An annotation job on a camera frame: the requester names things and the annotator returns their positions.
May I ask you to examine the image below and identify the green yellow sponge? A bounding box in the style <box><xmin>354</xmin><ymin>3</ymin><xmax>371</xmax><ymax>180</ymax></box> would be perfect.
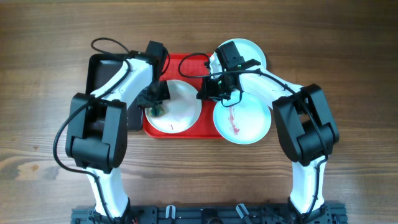
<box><xmin>149</xmin><ymin>106</ymin><xmax>166</xmax><ymax>118</ymax></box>

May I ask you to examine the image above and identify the white plate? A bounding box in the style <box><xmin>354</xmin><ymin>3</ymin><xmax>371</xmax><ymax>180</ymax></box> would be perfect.
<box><xmin>145</xmin><ymin>80</ymin><xmax>202</xmax><ymax>134</ymax></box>

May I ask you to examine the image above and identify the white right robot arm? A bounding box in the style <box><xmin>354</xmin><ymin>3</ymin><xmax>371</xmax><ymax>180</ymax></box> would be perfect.
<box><xmin>198</xmin><ymin>60</ymin><xmax>339</xmax><ymax>222</ymax></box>

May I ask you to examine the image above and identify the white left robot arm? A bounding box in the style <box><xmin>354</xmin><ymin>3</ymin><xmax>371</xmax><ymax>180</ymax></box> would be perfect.
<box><xmin>61</xmin><ymin>47</ymin><xmax>169</xmax><ymax>223</ymax></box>

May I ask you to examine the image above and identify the red tray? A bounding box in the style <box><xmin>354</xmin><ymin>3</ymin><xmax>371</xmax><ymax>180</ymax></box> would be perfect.
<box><xmin>142</xmin><ymin>53</ymin><xmax>223</xmax><ymax>139</ymax></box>

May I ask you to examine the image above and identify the black tray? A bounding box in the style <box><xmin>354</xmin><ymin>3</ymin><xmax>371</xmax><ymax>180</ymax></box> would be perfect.
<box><xmin>85</xmin><ymin>54</ymin><xmax>143</xmax><ymax>131</ymax></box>

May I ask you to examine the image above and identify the light blue near plate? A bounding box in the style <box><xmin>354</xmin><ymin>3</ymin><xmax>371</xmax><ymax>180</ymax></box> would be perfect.
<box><xmin>213</xmin><ymin>91</ymin><xmax>272</xmax><ymax>144</ymax></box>

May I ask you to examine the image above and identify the light blue plate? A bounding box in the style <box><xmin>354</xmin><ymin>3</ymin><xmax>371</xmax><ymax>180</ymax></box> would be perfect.
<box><xmin>210</xmin><ymin>38</ymin><xmax>267</xmax><ymax>73</ymax></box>
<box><xmin>213</xmin><ymin>91</ymin><xmax>272</xmax><ymax>144</ymax></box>

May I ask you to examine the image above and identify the light blue far plate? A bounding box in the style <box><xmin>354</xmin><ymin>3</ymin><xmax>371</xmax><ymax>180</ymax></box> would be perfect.
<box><xmin>210</xmin><ymin>38</ymin><xmax>267</xmax><ymax>73</ymax></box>

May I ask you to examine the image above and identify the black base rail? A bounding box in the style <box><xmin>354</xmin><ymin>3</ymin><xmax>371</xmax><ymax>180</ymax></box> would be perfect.
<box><xmin>70</xmin><ymin>203</ymin><xmax>348</xmax><ymax>224</ymax></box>

